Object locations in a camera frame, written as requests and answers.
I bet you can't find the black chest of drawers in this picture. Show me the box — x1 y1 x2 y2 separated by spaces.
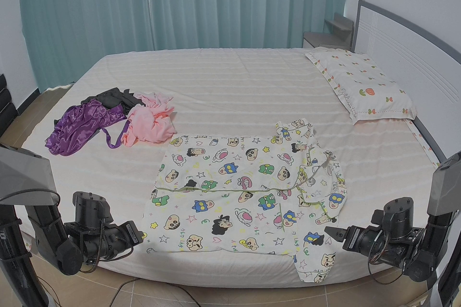
0 73 19 138

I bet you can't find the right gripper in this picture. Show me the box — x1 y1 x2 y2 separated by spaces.
341 225 401 266

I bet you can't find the white printed pyjama top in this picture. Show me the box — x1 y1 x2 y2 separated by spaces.
142 117 349 285

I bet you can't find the black garment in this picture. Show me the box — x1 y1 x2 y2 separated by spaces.
79 88 145 116

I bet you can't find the black cable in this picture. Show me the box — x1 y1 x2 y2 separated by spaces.
108 276 202 307
367 247 409 275
0 188 61 207

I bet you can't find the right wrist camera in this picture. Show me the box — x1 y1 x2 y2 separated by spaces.
370 209 388 228

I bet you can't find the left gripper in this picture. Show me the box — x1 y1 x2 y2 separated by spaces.
86 220 146 262

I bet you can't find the pink garment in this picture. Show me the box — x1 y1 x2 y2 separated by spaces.
121 92 178 147

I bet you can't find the grey bedside table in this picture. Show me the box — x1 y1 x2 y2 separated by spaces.
302 13 354 49

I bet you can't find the purple satin garment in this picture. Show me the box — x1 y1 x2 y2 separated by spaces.
45 99 131 157

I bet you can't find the bed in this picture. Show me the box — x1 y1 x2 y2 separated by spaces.
15 0 461 290

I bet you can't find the white printed pillow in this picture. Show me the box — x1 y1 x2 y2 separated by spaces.
305 48 418 126

